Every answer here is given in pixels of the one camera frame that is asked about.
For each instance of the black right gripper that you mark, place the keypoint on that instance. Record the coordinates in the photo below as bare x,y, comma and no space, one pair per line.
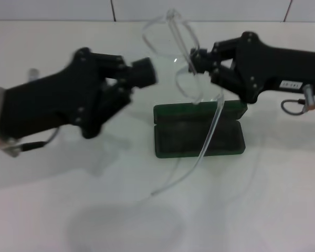
273,69

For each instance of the silver connector stub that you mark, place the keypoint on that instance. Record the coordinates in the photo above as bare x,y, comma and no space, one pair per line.
33,74

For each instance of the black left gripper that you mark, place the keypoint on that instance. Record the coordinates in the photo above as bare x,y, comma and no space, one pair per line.
55,105

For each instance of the green glasses case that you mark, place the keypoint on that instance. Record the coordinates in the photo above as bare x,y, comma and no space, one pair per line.
178,136

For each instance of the clear white glasses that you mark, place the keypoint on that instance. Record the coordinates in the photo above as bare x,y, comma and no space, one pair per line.
160,39

